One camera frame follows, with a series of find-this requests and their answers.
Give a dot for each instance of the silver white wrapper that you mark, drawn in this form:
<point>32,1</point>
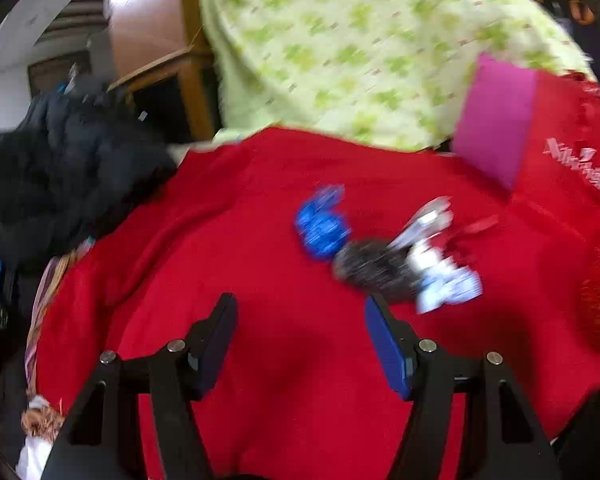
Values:
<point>422,222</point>

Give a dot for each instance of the blue foil wrapper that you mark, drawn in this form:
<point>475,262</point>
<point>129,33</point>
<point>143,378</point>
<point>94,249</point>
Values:
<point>322,227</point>

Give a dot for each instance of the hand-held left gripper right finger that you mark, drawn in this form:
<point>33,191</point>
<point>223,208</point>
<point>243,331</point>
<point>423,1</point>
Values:
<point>387,352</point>

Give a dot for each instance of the red paper gift bag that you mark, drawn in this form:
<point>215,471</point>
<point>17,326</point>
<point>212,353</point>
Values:
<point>570,125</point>

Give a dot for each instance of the white paper ball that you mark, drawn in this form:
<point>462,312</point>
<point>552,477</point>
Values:
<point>447,285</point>

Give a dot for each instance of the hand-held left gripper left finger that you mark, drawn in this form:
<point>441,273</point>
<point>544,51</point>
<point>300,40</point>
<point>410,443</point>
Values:
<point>219,342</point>

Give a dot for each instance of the wooden side table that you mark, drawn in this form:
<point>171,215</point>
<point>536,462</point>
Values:
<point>160,67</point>

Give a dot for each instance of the dark wooden door panel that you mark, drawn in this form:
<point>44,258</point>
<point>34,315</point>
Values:
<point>55,75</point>

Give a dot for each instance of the wooden cabinet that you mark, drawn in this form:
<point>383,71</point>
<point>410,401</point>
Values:
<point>150,15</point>

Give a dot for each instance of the striped cloth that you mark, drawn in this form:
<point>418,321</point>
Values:
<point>45,300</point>

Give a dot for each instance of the pile of dark clothes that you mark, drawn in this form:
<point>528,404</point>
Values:
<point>70,170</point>

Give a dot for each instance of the green clover print cloth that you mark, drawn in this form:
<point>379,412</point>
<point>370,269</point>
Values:
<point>355,50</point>

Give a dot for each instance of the red blanket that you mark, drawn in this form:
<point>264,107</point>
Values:
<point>255,240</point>

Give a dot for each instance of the black plastic bag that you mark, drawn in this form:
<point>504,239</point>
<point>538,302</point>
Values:
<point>375,270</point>

